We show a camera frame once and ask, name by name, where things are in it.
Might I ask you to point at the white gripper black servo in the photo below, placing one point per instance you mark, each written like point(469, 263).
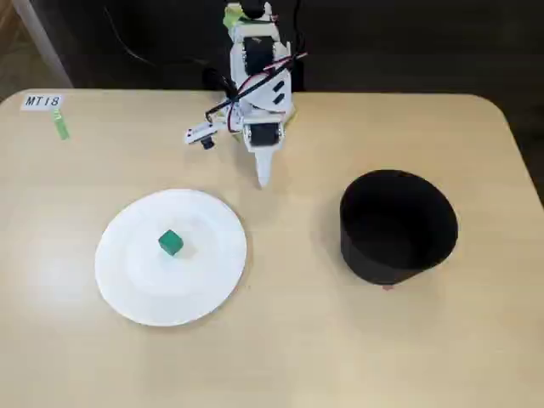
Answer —
point(262, 135)

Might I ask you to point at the green cube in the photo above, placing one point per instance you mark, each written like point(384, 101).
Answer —
point(171, 243)

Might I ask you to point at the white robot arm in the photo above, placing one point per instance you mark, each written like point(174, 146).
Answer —
point(268, 95)

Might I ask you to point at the green tape piece on arm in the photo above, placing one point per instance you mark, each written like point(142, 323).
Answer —
point(232, 16)

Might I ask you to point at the white round dish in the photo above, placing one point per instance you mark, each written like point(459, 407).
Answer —
point(170, 257)

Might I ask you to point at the black round pot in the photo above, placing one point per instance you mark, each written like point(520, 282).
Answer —
point(398, 229)

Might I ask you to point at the green tape strip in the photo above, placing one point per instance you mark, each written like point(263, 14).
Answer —
point(59, 123)

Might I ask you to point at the white paper label MT18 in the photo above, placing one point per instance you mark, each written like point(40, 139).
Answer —
point(41, 101)

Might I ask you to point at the small white wrist camera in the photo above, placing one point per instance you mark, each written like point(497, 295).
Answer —
point(200, 134)

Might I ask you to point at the white post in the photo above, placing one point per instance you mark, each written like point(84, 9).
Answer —
point(42, 42)

